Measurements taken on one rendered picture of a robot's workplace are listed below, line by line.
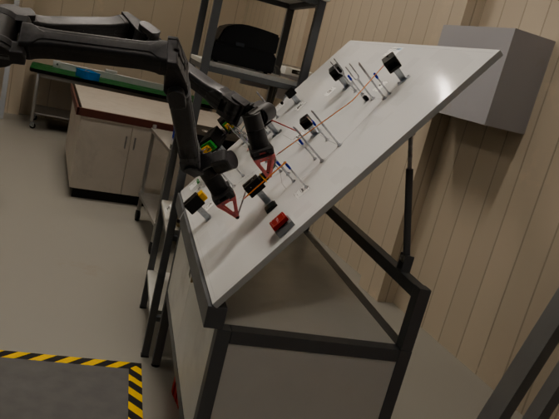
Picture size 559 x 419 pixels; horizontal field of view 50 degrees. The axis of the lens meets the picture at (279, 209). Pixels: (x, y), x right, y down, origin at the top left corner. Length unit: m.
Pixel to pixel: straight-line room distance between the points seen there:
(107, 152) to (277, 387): 3.86
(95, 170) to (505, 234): 3.36
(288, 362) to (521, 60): 2.52
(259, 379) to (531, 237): 2.30
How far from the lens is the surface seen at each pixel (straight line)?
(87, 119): 5.31
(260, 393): 1.80
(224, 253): 1.82
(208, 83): 1.86
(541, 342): 2.80
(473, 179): 4.13
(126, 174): 5.44
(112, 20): 2.01
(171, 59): 1.37
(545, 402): 2.78
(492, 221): 3.95
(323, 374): 1.82
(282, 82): 2.81
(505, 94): 3.74
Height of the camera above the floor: 1.52
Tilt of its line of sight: 13 degrees down
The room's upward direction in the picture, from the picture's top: 14 degrees clockwise
